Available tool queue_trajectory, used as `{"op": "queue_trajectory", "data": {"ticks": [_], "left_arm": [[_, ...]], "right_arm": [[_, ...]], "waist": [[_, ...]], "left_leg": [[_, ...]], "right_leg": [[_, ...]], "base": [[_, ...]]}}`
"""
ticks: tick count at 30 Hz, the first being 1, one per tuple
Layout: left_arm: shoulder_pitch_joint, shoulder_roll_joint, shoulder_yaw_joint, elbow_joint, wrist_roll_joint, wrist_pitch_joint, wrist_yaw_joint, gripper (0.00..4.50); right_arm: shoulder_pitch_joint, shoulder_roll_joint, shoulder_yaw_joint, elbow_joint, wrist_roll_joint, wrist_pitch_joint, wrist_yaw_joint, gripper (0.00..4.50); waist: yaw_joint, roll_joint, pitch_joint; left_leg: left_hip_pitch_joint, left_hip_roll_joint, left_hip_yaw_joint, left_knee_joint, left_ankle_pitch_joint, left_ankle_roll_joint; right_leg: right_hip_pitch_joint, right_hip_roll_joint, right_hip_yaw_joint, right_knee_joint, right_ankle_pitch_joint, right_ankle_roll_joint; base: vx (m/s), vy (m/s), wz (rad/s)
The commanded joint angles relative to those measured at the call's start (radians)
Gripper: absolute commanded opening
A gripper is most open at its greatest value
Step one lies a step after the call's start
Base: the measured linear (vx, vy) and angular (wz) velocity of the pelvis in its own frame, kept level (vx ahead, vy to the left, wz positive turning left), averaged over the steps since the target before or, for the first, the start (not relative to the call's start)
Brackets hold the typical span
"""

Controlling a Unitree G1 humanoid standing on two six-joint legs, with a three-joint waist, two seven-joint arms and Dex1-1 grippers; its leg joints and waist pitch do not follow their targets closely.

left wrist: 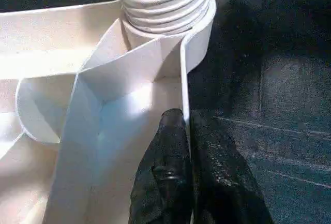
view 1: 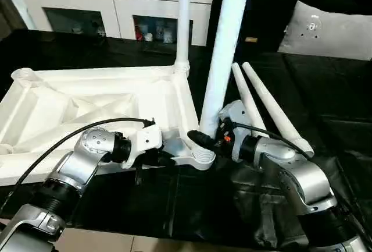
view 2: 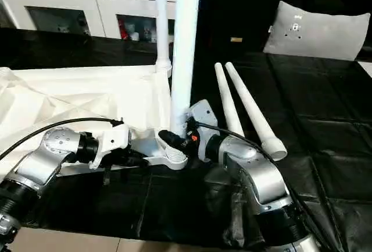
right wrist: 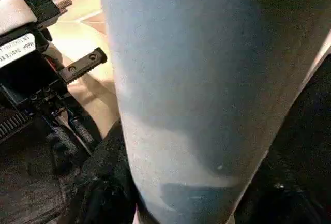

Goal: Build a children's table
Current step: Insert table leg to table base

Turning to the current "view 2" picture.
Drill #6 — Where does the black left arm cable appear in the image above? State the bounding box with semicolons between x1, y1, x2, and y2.
0;116;125;160

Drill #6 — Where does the white flat panel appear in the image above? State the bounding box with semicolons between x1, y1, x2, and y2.
358;61;372;79

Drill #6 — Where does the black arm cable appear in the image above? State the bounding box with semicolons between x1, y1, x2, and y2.
194;119;345;252
0;116;125;160

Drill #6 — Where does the black sofa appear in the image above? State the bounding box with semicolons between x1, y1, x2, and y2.
194;0;372;61

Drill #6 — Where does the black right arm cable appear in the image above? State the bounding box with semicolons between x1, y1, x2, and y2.
194;119;345;252

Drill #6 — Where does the white plastic table top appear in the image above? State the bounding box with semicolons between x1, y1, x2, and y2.
0;63;190;178

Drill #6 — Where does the white plastic table leg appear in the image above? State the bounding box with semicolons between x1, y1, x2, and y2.
213;62;246;139
153;0;173;74
224;62;289;162
169;0;202;137

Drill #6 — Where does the black work mat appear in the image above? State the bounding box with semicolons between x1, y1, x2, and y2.
0;26;372;249

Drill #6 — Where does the grey printed cushion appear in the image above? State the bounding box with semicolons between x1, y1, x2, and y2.
262;0;372;61

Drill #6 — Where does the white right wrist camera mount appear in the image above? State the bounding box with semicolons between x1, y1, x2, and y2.
185;98;219;163

